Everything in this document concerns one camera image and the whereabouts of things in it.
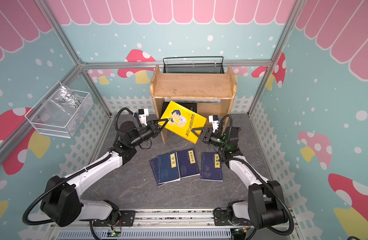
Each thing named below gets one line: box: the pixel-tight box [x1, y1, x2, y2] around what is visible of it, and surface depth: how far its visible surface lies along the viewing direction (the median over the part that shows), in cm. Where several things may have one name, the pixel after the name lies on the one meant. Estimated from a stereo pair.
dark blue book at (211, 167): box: [200, 152, 223, 182], surface depth 92 cm
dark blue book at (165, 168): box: [148, 151, 181, 187], surface depth 91 cm
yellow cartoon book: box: [161, 100, 207, 144], surface depth 75 cm
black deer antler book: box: [162, 100, 199, 117], surface depth 76 cm
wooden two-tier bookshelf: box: [150, 65, 237, 145], surface depth 76 cm
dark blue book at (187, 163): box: [177, 148, 200, 179], surface depth 94 cm
